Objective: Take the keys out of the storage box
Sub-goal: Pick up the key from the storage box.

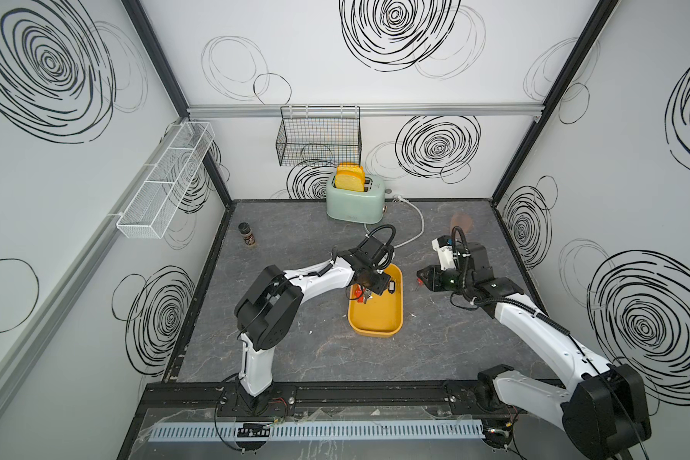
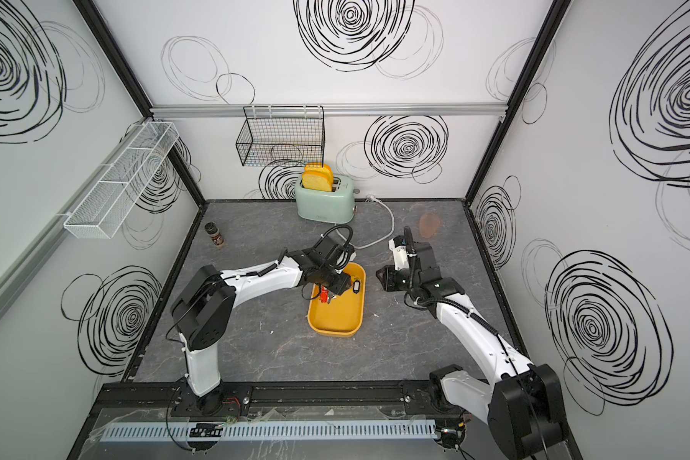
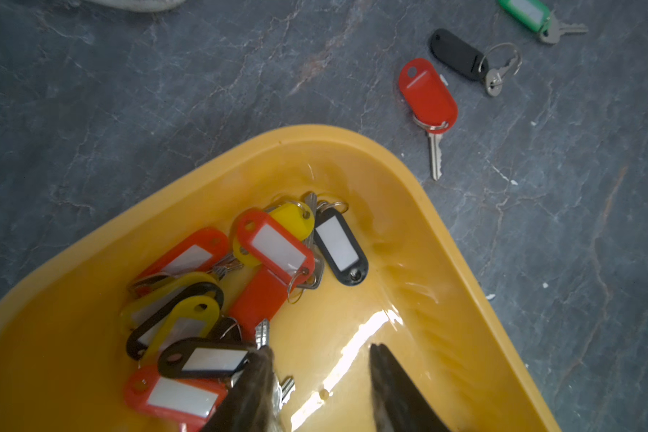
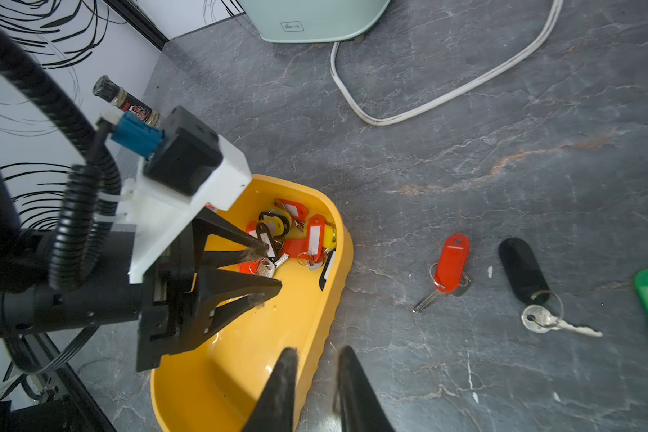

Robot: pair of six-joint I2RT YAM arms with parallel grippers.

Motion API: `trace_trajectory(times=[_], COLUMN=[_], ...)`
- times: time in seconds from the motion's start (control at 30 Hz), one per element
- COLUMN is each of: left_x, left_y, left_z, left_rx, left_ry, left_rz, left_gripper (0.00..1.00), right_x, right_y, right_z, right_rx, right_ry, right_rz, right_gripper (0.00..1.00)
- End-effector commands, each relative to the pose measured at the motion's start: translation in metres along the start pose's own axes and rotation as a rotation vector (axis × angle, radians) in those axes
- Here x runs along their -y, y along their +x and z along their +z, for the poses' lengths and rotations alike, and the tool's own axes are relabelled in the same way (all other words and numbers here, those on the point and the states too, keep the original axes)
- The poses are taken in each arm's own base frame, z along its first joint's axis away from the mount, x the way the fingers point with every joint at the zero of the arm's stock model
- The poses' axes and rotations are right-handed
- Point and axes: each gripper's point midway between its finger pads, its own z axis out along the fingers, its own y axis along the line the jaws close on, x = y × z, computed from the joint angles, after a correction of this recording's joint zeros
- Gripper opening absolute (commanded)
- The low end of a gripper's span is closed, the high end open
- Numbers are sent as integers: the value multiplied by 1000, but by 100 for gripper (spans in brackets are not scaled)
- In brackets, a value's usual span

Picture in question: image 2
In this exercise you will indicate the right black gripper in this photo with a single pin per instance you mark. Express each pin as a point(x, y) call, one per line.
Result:
point(388, 280)

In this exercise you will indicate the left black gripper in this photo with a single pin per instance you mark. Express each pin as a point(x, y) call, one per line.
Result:
point(342, 286)

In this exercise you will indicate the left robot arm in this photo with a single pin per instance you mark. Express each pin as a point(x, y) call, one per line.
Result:
point(200, 315)

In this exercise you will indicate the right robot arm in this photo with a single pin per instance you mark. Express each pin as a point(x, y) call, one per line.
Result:
point(520, 402)

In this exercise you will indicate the yellow plastic storage box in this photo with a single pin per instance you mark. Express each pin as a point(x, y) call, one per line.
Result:
point(342, 317)

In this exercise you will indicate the mint green toaster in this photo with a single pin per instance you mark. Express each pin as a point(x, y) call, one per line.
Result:
point(337, 207)

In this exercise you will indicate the yellow toast slice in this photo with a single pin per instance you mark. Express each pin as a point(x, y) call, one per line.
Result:
point(318, 177)

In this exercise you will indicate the brown spice jar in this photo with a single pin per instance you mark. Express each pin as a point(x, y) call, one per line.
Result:
point(213, 232)

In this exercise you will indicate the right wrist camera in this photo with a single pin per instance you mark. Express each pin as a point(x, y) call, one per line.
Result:
point(408, 253)

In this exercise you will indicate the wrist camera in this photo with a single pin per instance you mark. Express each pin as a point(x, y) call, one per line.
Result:
point(408, 253)
point(334, 247)

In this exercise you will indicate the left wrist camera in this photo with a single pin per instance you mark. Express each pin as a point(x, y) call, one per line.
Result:
point(334, 247)

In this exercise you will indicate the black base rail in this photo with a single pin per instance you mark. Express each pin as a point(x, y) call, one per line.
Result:
point(247, 398)

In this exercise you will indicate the white slotted cable duct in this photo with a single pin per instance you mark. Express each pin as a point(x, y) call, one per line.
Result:
point(188, 432)

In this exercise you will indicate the black wire wall basket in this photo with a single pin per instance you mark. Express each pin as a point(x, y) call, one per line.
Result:
point(272, 133)

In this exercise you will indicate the white wire wall shelf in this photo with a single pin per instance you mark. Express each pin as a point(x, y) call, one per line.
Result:
point(140, 176)

